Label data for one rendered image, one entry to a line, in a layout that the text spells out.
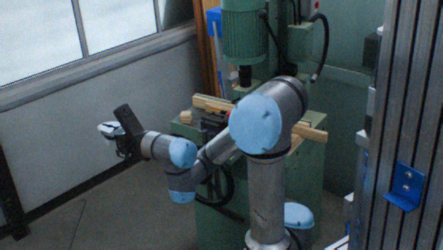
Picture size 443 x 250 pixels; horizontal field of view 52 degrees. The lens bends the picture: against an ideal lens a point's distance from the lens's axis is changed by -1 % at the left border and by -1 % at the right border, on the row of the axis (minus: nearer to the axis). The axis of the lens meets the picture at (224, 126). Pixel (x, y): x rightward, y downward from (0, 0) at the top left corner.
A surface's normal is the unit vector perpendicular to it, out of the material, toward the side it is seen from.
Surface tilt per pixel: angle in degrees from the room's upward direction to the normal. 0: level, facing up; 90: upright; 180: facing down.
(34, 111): 90
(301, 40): 90
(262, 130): 83
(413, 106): 90
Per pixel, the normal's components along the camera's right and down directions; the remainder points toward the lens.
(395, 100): -0.84, 0.30
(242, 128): -0.56, 0.31
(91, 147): 0.74, 0.29
